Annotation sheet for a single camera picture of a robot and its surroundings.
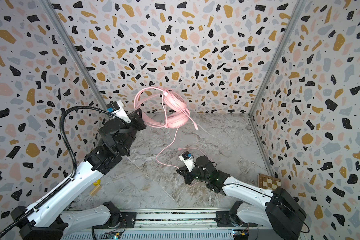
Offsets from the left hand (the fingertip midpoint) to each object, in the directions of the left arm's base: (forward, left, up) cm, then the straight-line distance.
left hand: (139, 106), depth 62 cm
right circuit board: (-41, -45, -45) cm, 76 cm away
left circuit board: (-40, +15, -45) cm, 62 cm away
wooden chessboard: (-18, -66, -42) cm, 80 cm away
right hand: (-15, -13, -30) cm, 36 cm away
